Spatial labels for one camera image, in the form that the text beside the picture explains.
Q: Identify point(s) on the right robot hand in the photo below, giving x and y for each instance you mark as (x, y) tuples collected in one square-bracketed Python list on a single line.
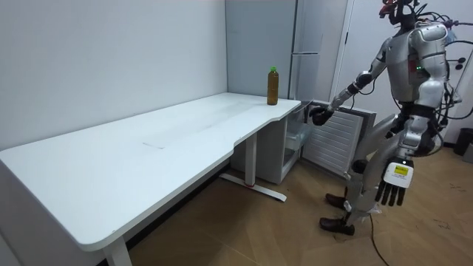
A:
[(320, 115)]

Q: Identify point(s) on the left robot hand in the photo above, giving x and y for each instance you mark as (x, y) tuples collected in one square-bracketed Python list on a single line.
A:
[(398, 175)]

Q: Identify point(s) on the grey fridge door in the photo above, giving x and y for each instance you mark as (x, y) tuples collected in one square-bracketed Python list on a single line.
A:
[(332, 142)]

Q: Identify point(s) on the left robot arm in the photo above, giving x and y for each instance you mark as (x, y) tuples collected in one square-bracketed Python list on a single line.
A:
[(430, 92)]

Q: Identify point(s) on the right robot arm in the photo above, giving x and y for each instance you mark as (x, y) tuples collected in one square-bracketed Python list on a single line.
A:
[(364, 79)]

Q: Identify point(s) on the robot legs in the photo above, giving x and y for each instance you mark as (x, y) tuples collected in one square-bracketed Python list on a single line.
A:
[(369, 184)]

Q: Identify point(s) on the brown bottle with green cap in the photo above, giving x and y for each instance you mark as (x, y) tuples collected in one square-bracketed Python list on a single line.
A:
[(272, 86)]

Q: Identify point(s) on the black waste bin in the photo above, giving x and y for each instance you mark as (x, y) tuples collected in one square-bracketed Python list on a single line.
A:
[(463, 140)]

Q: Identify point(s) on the white room door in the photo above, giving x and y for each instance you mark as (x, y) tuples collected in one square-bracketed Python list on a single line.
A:
[(366, 55)]

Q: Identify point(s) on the grey fridge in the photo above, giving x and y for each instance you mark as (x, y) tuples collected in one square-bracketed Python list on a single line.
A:
[(258, 44)]

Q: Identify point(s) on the robot body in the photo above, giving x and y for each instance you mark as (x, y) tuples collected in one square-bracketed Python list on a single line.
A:
[(403, 70)]

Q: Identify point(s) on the white desk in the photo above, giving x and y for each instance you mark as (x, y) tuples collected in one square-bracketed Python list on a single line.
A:
[(148, 147)]

